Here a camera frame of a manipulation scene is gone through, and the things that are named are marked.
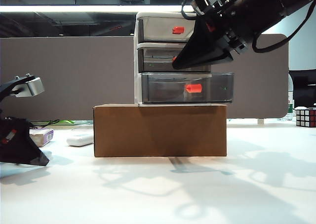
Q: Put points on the green bottle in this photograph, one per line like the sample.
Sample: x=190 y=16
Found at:
x=290 y=108

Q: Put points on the white plastic oblong case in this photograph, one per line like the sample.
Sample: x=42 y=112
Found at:
x=79 y=140

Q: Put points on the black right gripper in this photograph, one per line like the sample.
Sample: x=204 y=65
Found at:
x=227 y=29

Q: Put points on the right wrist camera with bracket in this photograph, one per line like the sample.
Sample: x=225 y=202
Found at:
x=203 y=0

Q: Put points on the black office chair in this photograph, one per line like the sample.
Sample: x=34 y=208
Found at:
x=303 y=90

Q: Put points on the white partition foot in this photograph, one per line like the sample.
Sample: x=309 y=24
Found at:
x=261 y=121

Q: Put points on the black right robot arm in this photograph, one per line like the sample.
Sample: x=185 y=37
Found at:
x=271 y=4

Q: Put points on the white plastic drawer cabinet frame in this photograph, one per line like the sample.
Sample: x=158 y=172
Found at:
x=160 y=14

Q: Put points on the brown cardboard box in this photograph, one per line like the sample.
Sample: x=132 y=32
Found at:
x=160 y=132

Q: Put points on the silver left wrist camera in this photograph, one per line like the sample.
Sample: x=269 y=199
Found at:
x=34 y=87

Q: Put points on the black left camera bracket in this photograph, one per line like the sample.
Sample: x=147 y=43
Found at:
x=10 y=85

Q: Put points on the grey desk partition panel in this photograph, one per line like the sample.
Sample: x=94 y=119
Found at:
x=61 y=81

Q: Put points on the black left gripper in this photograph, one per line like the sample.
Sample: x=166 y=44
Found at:
x=12 y=130

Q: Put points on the black Rubik's cube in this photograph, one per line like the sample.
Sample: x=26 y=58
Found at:
x=306 y=118

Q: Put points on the tissue pack purple label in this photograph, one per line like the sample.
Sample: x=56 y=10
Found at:
x=44 y=136

